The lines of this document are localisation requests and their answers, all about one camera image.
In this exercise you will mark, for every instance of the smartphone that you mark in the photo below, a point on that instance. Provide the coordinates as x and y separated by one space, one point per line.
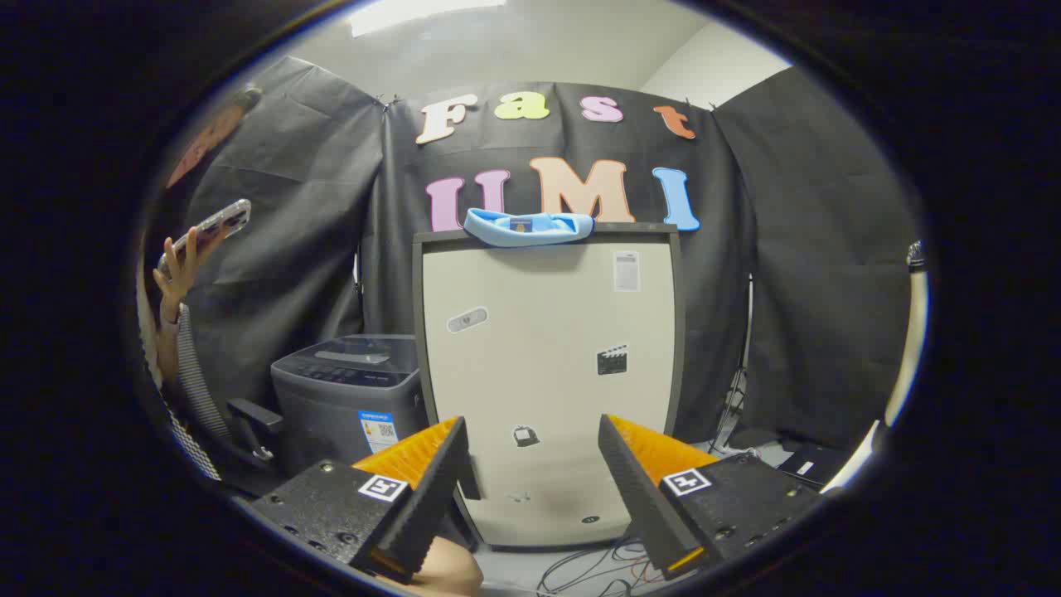
217 224

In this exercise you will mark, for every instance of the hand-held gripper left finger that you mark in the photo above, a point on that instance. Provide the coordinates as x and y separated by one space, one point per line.
431 489

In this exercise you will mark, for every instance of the black box on floor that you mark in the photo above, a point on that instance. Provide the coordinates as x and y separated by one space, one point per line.
816 464

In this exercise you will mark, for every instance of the black tripod stand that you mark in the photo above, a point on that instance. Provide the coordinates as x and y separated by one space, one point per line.
731 406

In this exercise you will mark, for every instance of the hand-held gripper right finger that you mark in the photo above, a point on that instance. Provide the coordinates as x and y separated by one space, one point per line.
634 489

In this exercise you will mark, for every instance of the white curved pole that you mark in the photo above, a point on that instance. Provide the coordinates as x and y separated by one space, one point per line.
912 348

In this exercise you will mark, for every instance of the beige cabinet with dark frame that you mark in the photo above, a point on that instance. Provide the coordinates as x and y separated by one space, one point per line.
539 332

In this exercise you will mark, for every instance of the person's bare knee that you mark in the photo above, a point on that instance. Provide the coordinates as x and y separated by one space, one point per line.
448 572

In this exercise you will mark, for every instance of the black office chair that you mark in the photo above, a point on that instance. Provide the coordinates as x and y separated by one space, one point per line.
253 419

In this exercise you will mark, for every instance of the black backdrop cloth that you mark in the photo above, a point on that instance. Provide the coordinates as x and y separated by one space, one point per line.
290 207

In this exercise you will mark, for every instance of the grey washing machine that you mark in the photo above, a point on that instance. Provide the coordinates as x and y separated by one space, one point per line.
331 406

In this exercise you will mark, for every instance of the light blue polo shirt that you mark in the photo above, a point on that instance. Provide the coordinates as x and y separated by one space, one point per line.
497 233

